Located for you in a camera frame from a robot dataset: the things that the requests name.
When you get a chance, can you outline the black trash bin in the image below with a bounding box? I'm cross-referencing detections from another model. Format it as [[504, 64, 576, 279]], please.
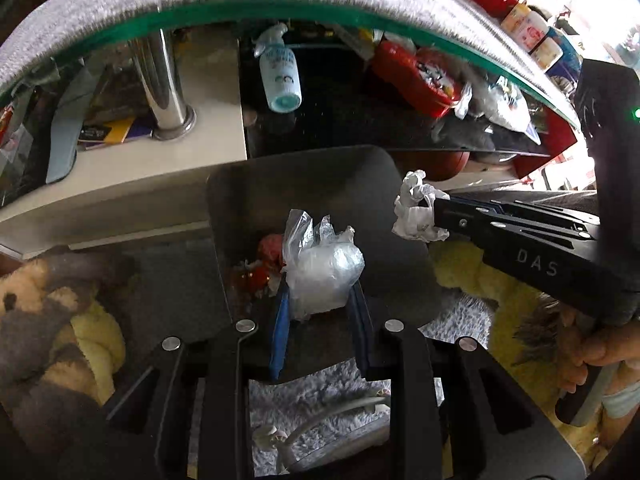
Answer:
[[206, 144, 438, 386]]

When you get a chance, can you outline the blue and white packet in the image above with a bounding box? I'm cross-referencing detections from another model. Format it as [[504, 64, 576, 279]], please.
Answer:
[[550, 27, 583, 81]]

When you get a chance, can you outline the light blue spray bottle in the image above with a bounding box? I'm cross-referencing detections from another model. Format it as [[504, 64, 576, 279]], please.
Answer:
[[254, 22, 303, 113]]

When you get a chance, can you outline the brown ball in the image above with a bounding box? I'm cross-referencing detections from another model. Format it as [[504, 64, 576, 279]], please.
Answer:
[[420, 150, 473, 182]]

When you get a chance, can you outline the grey shaggy rug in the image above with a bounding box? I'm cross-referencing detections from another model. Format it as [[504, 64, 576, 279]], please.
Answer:
[[247, 290, 501, 478]]

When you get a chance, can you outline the person's right hand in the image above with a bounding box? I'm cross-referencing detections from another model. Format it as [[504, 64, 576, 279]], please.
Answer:
[[556, 307, 640, 395]]

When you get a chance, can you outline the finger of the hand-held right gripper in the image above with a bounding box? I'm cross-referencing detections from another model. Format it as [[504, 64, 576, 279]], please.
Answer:
[[431, 209, 597, 249], [433, 197, 602, 229]]

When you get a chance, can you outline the brown plush toy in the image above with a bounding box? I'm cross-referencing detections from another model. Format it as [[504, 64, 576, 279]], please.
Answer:
[[0, 252, 136, 441]]

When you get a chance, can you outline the yellow fuzzy cloth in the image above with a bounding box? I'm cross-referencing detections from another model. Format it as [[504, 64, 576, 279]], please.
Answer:
[[70, 300, 127, 406], [429, 240, 566, 411]]

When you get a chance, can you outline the white cable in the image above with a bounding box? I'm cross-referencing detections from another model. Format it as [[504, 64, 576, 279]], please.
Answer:
[[252, 395, 391, 476]]

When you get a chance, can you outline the light blue sheet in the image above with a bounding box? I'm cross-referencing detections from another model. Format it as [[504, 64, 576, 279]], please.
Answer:
[[45, 67, 101, 183]]

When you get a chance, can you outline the white table shelf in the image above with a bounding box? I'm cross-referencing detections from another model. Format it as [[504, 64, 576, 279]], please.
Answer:
[[0, 35, 251, 251]]

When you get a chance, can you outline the chrome table leg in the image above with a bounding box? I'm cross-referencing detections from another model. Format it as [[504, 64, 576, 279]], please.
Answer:
[[127, 30, 197, 141]]

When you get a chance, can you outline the red box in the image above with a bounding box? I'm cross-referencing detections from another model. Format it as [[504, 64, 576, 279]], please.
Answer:
[[515, 107, 576, 178]]

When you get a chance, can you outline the white tissue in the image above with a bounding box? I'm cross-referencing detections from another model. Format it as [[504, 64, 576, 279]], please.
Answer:
[[391, 170, 451, 243]]

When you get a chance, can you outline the purple book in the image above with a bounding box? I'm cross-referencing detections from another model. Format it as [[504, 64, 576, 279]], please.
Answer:
[[77, 117, 153, 151]]

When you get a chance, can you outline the red snack wrapper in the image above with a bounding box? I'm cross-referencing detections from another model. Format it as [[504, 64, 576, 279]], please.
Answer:
[[231, 259, 281, 301]]

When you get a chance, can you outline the white bottle with yellow label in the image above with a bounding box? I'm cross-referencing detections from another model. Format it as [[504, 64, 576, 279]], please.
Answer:
[[529, 35, 566, 73]]

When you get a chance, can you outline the clear plastic bag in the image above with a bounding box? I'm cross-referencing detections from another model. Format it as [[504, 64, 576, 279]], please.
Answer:
[[281, 208, 366, 322]]

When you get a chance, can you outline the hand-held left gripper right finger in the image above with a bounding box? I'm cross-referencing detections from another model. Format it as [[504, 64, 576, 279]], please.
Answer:
[[345, 280, 586, 480]]

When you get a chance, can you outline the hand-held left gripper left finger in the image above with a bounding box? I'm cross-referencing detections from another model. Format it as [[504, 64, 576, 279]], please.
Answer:
[[102, 280, 293, 480]]

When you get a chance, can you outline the white plastic packet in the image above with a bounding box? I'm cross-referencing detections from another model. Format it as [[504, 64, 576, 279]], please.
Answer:
[[470, 77, 541, 143]]

